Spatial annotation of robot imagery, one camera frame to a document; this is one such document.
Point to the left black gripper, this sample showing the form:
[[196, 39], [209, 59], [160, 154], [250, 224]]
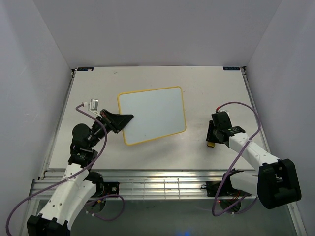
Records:
[[115, 122]]

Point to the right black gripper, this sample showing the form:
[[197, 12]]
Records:
[[210, 137]]

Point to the yellow black whiteboard eraser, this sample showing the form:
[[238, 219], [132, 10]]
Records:
[[211, 144]]

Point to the yellow framed whiteboard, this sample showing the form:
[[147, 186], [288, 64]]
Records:
[[158, 113]]

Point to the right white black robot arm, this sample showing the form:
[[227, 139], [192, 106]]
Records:
[[275, 182]]

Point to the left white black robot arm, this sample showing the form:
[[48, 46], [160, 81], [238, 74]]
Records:
[[79, 186]]

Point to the blue label sticker left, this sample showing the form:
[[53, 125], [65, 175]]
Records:
[[85, 69]]

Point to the blue label sticker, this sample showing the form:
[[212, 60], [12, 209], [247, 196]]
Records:
[[231, 68], [85, 69]]

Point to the blue label sticker right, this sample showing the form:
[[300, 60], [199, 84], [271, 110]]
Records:
[[231, 68]]

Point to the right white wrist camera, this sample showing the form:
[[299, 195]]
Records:
[[220, 112]]

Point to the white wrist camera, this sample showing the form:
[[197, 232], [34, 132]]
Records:
[[220, 112], [92, 106]]

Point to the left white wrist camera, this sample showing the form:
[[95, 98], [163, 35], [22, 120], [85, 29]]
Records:
[[92, 106]]

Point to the aluminium extrusion frame rail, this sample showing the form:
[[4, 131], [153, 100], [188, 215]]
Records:
[[160, 184]]

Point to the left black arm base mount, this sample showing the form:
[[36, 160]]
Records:
[[106, 188]]

